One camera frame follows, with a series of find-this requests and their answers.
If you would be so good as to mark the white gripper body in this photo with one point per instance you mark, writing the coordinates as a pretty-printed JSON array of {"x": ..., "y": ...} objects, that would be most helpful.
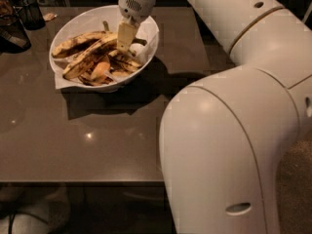
[{"x": 135, "y": 6}]

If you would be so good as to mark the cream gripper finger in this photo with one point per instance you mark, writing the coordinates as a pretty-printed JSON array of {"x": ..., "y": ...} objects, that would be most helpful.
[{"x": 126, "y": 34}]

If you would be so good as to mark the spotted banana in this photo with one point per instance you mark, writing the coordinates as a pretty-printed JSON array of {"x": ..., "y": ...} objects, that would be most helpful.
[
  {"x": 78, "y": 43},
  {"x": 90, "y": 56}
]

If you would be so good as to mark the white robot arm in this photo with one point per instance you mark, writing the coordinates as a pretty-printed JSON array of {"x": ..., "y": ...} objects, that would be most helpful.
[{"x": 222, "y": 137}]

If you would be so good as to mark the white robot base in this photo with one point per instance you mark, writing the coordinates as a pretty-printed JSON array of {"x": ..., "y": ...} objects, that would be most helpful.
[{"x": 33, "y": 209}]

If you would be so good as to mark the white bowl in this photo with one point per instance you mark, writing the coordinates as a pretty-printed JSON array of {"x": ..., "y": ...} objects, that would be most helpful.
[{"x": 93, "y": 20}]

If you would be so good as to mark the small banana pieces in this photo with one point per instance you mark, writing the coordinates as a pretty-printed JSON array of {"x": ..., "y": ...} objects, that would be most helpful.
[{"x": 121, "y": 66}]

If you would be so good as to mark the white paper liner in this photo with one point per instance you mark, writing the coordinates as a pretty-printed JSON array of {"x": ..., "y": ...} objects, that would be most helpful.
[{"x": 84, "y": 52}]

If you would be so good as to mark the orange fruit piece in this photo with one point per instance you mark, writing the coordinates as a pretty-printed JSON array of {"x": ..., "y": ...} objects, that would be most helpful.
[{"x": 99, "y": 72}]

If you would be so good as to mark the small wrapper on table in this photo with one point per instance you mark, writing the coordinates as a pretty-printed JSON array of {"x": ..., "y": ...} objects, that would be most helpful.
[{"x": 49, "y": 17}]

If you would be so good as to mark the black mesh cup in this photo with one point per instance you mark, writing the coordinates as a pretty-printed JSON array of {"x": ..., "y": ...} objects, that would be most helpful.
[{"x": 30, "y": 14}]

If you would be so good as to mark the dark container left edge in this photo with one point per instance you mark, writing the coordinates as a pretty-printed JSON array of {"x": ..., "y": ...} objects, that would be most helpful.
[{"x": 13, "y": 38}]

